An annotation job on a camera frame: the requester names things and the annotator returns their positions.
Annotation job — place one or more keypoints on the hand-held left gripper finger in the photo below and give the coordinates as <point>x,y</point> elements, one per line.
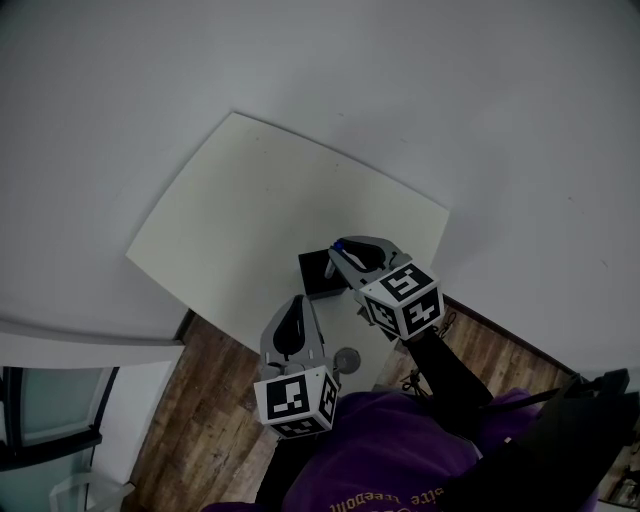
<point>314,345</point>
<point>266,350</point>

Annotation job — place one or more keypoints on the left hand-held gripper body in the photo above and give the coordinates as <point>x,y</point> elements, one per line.
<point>287,397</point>

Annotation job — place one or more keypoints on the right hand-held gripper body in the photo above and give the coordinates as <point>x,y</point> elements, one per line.
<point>400,300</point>

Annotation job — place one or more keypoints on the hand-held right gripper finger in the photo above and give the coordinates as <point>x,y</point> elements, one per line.
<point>392,252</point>
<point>350,277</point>

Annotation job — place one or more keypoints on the blue pen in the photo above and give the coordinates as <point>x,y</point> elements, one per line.
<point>354,257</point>

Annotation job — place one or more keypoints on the black square pen holder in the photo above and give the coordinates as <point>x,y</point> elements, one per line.
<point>315,277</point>

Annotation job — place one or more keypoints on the person's left forearm black sleeve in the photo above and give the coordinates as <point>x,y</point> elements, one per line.
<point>280,480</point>

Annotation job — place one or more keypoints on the person's right forearm black sleeve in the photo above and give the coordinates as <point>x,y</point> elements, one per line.
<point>445,380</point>

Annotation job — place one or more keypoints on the person's purple shirt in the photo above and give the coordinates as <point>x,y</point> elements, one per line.
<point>380,450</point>

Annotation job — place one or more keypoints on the white table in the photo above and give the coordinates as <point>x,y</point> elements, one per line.
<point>240,225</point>

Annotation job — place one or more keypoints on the black framed window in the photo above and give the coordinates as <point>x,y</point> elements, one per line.
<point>55,405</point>

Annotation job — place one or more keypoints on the white chair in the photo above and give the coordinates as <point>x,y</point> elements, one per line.
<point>85,492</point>

